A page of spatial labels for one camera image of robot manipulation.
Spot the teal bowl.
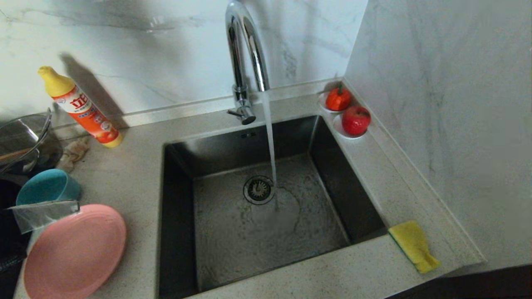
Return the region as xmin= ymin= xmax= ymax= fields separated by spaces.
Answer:
xmin=16 ymin=168 xmax=81 ymax=206

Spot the pink plate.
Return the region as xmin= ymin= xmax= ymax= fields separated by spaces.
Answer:
xmin=23 ymin=203 xmax=127 ymax=299

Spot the orange dish soap bottle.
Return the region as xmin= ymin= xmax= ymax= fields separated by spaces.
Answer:
xmin=37 ymin=66 xmax=124 ymax=148

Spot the yellow green sponge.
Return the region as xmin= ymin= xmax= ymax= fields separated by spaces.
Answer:
xmin=388 ymin=220 xmax=441 ymax=274

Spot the stainless steel sink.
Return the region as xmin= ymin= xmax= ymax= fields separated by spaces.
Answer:
xmin=157 ymin=114 xmax=389 ymax=299

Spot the round sink drain strainer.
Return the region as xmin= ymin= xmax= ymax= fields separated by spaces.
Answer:
xmin=243 ymin=175 xmax=276 ymax=206

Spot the black stovetop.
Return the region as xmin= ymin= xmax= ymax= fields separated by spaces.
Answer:
xmin=0 ymin=174 xmax=32 ymax=299

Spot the crumpled white cloth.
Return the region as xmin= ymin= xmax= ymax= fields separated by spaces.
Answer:
xmin=58 ymin=137 xmax=90 ymax=173

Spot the chrome gooseneck faucet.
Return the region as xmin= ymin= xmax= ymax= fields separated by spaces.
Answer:
xmin=224 ymin=0 xmax=271 ymax=125

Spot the red tomato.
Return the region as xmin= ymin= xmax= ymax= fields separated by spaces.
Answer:
xmin=326 ymin=83 xmax=353 ymax=111

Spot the red apple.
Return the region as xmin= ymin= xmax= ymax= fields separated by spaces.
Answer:
xmin=342 ymin=105 xmax=372 ymax=136

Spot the brown wooden utensil handle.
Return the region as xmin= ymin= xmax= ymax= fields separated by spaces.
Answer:
xmin=0 ymin=149 xmax=30 ymax=162

